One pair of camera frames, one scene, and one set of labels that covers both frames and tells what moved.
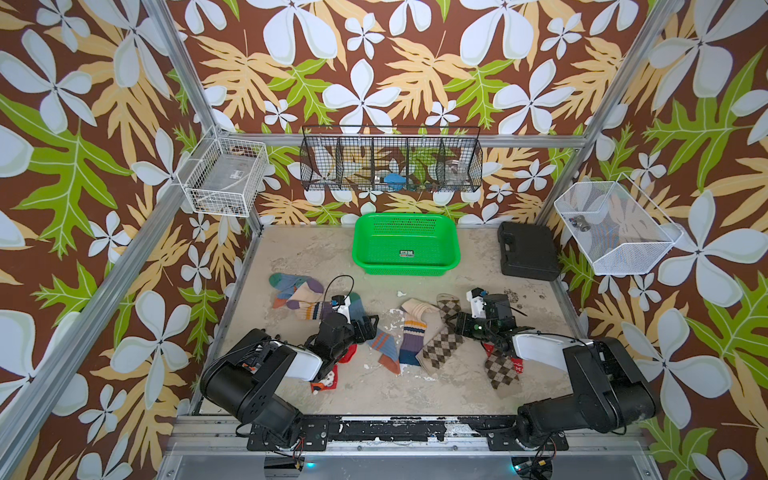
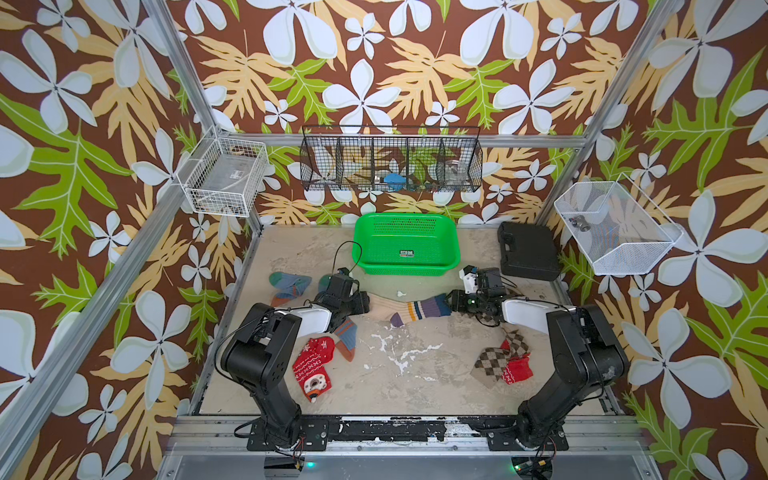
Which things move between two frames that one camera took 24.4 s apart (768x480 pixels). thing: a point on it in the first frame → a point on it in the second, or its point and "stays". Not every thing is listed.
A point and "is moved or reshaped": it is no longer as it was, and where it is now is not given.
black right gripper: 462,322 → 457,299
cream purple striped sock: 310,310 is moved or reshaped
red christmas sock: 518,363 → 518,367
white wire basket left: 223,176 stays
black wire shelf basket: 390,158 stays
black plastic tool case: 528,250 stays
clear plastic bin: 618,228 stays
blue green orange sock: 285,285 stays
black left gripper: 370,330 → 361,301
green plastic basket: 405,244 stays
